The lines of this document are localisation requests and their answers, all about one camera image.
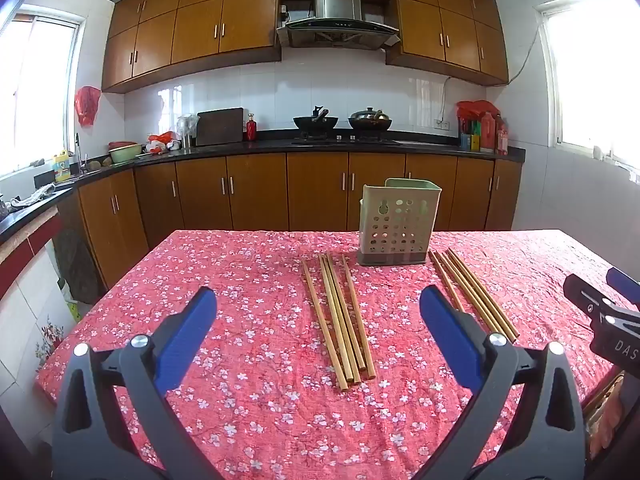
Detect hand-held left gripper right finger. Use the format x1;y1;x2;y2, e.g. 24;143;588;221
419;285;588;480

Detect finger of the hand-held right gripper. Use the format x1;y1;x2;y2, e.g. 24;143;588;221
606;267;640;307
563;275;623;328

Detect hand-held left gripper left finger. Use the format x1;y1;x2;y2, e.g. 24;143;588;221
50;286;218;480

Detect wooden chopstick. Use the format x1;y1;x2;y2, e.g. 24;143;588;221
447;246;521;341
442;248;513;343
428;251;466;313
325;253;366;382
341;254;377;380
318;254;361;386
301;258;349;392
434;251;497;336

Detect perforated plastic utensil holder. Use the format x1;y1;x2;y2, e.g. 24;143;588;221
356;178;443;267

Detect red floral tablecloth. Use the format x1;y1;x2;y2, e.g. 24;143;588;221
34;229;640;480

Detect row of wooden base cabinets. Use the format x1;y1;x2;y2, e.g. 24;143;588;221
77;152;523;291

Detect black kitchen countertop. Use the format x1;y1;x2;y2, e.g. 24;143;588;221
0;129;527;246

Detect green basin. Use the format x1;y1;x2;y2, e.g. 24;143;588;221
107;142;145;164

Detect red and white plastic bags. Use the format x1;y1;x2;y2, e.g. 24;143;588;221
145;131;181;155

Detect orange sauce bottle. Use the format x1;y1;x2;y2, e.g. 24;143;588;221
481;112;497;153

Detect glass jars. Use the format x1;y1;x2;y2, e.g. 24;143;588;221
177;114;200;148

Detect dark cutting board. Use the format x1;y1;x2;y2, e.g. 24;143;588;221
195;107;245;147

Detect yellow dish soap bottle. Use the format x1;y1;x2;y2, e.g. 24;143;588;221
52;150;72;183

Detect white rag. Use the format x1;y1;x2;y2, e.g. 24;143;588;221
10;185;55;208

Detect gas stove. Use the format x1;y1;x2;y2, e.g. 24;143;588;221
290;132;401;147

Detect black wok with lid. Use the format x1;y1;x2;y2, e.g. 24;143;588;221
347;106;392;132

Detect hanging red plastic bag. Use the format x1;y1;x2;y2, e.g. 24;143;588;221
74;86;101;127

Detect steel range hood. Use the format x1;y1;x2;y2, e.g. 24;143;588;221
276;0;402;52

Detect window with white frame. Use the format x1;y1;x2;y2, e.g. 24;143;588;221
534;0;640;168

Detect black wok with handle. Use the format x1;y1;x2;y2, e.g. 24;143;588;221
293;106;340;133

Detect window with grey frame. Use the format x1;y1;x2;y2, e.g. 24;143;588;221
0;4;87;178

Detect row of wooden wall cabinets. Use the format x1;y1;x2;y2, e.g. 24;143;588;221
101;0;510;94

